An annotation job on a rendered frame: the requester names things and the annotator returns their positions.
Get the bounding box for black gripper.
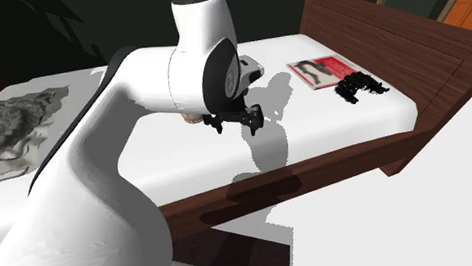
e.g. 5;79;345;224
200;86;267;139

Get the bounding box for tan round object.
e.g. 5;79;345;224
180;111;204;126

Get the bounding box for wooden bed with white mattress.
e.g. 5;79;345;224
0;0;472;260

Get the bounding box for red magazine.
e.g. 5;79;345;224
286;53;372;92

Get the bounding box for black jagged object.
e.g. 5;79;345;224
333;70;391;106

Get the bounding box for grey crumpled blanket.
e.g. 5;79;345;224
0;85;74;184

